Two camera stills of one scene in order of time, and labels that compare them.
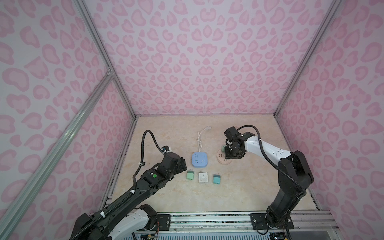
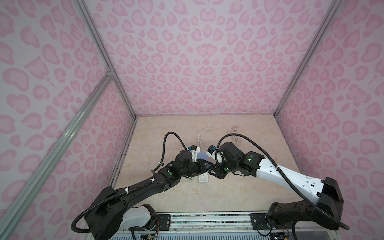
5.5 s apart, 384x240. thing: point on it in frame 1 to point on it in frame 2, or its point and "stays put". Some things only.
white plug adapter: (203, 177) stays put
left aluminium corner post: (103, 52) stays put
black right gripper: (233, 150) to (217, 167)
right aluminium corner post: (335, 4) stays put
